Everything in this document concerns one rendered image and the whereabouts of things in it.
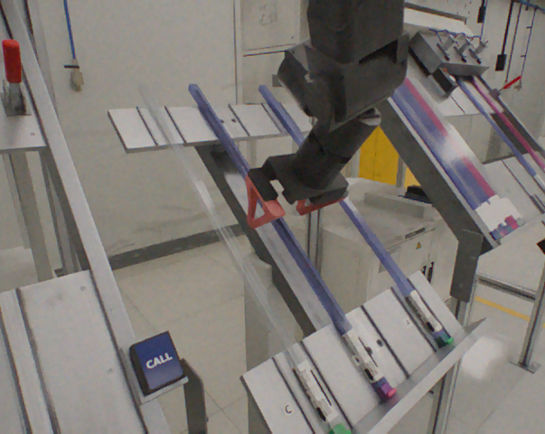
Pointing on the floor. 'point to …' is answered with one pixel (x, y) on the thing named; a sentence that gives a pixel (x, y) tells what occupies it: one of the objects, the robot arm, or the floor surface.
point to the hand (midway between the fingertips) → (278, 214)
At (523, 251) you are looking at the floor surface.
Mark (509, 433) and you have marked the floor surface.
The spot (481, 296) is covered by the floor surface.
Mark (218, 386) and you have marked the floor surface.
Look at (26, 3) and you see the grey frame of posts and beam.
